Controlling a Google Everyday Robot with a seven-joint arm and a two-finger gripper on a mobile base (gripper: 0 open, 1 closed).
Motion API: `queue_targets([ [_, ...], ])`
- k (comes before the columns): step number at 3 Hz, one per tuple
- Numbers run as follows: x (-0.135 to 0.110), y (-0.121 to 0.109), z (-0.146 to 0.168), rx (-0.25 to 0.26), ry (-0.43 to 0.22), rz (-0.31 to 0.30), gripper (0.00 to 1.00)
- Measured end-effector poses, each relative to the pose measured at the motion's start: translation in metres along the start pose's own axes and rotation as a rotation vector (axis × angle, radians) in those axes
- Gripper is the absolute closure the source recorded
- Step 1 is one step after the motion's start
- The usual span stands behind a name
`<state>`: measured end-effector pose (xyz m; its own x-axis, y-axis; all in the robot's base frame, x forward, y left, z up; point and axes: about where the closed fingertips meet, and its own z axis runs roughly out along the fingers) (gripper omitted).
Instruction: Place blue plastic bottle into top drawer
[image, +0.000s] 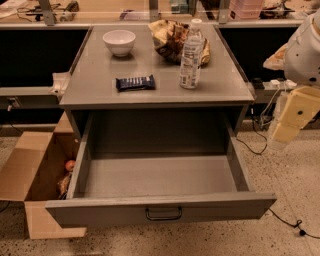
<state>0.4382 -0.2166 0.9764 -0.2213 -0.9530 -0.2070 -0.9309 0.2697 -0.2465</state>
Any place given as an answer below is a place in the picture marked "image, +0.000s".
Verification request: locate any grey metal cabinet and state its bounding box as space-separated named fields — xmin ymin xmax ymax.
xmin=59 ymin=23 xmax=256 ymax=141

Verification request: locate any white power strip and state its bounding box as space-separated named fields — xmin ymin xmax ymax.
xmin=269 ymin=79 xmax=297 ymax=90

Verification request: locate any red apple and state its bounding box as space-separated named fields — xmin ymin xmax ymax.
xmin=65 ymin=160 xmax=75 ymax=172

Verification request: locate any crumpled snack wrapper in box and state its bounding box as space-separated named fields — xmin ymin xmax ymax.
xmin=56 ymin=173 xmax=72 ymax=200

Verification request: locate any black floor cable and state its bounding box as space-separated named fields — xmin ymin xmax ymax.
xmin=235 ymin=109 xmax=320 ymax=240

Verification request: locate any black drawer handle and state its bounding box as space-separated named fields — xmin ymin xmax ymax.
xmin=145 ymin=207 xmax=183 ymax=222

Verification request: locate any clear plastic water bottle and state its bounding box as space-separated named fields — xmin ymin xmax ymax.
xmin=179 ymin=19 xmax=204 ymax=89

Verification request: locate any dark blue snack bar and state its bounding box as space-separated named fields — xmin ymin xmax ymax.
xmin=116 ymin=75 xmax=155 ymax=92

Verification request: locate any brown chip bag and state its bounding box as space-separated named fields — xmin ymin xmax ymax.
xmin=148 ymin=19 xmax=202 ymax=64

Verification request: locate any pink plastic crate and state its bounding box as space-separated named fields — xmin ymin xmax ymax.
xmin=229 ymin=0 xmax=264 ymax=19

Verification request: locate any brown cardboard box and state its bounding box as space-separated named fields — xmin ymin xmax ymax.
xmin=0 ymin=115 xmax=87 ymax=239

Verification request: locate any grey open top drawer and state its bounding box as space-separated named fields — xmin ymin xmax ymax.
xmin=46 ymin=111 xmax=276 ymax=227

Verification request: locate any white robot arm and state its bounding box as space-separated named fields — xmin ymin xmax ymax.
xmin=263 ymin=10 xmax=320 ymax=150

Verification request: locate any white ceramic bowl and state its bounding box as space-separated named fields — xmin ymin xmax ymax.
xmin=102 ymin=30 xmax=136 ymax=57

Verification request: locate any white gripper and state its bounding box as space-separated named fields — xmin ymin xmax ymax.
xmin=267 ymin=75 xmax=320 ymax=150

